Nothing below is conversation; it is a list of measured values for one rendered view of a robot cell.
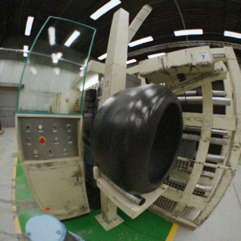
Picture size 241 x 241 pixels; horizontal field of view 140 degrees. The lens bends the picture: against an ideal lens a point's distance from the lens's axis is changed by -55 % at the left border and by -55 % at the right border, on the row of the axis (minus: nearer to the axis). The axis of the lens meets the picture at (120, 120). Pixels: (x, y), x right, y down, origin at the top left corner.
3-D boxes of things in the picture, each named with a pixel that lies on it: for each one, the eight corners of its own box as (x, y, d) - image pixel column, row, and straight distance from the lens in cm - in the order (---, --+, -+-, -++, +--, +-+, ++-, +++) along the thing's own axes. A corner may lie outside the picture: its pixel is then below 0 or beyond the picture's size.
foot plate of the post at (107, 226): (94, 216, 151) (94, 215, 147) (111, 209, 158) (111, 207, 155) (106, 230, 140) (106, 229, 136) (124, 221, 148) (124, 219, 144)
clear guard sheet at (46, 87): (16, 113, 86) (49, 17, 127) (81, 115, 85) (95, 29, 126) (16, 113, 84) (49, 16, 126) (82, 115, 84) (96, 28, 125)
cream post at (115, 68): (101, 218, 149) (113, 13, 142) (110, 214, 153) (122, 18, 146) (107, 224, 144) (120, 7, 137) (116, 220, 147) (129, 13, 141)
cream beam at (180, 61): (138, 75, 87) (138, 61, 94) (153, 84, 106) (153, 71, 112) (215, 63, 71) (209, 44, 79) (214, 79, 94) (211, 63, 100)
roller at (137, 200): (99, 175, 71) (99, 170, 68) (105, 173, 73) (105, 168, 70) (139, 207, 52) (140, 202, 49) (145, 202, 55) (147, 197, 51)
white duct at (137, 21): (103, 70, 149) (142, 5, 173) (109, 71, 155) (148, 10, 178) (105, 72, 138) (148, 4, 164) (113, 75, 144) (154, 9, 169)
